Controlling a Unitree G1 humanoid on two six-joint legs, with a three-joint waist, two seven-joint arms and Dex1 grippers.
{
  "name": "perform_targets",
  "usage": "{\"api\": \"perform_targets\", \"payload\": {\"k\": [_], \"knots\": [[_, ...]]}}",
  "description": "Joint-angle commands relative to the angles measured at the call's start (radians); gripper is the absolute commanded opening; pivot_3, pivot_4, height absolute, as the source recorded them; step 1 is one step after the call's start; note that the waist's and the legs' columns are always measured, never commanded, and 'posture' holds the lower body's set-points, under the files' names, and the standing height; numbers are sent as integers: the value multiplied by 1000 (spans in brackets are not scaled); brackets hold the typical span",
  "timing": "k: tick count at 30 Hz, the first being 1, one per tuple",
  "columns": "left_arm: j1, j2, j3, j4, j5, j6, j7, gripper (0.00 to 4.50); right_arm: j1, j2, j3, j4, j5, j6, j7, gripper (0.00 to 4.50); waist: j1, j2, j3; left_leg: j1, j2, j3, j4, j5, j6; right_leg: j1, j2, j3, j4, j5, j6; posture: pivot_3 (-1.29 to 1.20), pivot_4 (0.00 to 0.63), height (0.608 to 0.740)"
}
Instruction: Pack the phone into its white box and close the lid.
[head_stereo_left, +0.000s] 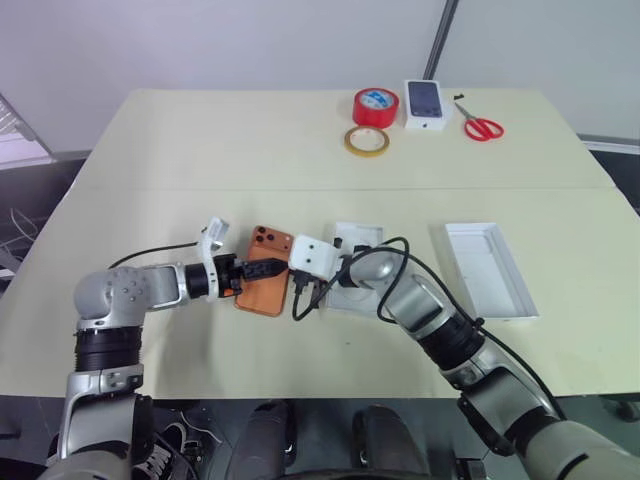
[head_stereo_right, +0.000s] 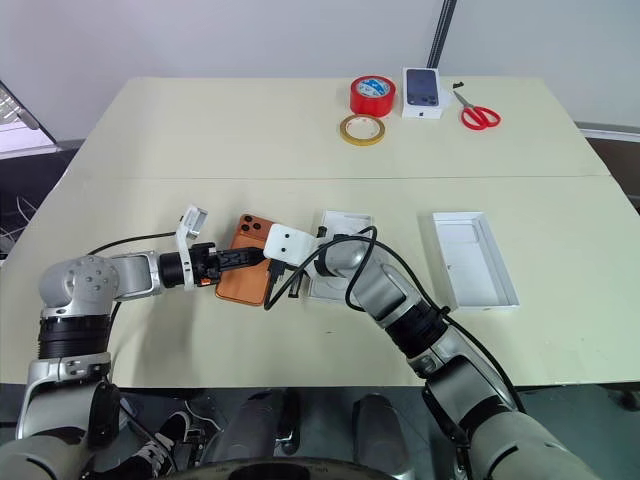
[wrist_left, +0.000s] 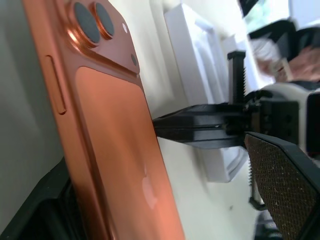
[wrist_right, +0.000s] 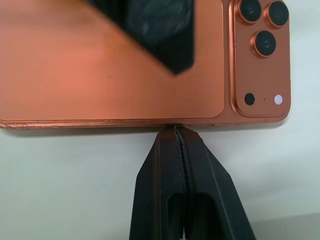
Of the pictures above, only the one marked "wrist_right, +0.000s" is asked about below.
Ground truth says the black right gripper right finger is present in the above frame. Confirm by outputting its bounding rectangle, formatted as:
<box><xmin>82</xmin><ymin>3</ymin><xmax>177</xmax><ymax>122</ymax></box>
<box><xmin>175</xmin><ymin>125</ymin><xmax>257</xmax><ymax>240</ymax></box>

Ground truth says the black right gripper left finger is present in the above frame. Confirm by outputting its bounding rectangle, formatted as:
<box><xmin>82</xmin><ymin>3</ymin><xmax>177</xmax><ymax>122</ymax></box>
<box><xmin>128</xmin><ymin>126</ymin><xmax>190</xmax><ymax>240</ymax></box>

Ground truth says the orange smartphone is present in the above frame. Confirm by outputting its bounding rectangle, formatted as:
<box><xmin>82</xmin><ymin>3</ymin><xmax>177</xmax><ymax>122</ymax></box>
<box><xmin>0</xmin><ymin>0</ymin><xmax>292</xmax><ymax>130</ymax></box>

